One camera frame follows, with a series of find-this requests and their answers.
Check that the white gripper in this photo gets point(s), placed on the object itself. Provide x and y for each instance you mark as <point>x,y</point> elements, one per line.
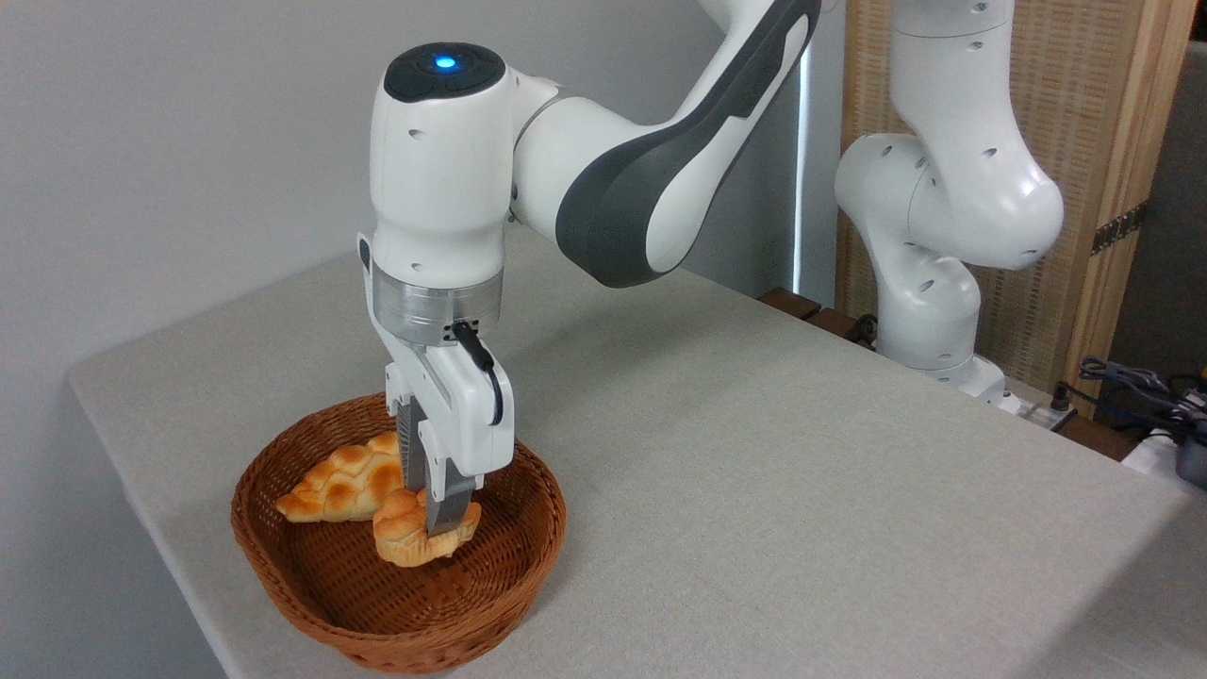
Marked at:
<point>467,415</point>

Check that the round orange bread bun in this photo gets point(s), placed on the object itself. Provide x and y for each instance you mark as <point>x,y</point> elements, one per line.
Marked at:
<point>404,538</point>

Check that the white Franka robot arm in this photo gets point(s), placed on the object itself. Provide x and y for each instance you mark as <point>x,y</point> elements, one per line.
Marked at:
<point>434,189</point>

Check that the long braided bread loaf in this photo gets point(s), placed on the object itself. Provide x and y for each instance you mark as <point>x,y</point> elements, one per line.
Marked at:
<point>344,486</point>

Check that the brown woven wicker basket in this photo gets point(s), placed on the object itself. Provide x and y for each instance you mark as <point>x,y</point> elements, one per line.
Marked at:
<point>424,604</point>

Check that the grey tablecloth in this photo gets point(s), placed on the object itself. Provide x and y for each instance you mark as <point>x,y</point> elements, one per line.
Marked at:
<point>830,528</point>

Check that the dark wooden base board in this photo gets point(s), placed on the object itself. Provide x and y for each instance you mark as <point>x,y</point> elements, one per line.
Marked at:
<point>801,306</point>

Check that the metal screen hinge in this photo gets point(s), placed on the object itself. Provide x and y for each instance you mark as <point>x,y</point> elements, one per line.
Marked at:
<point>1118,228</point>

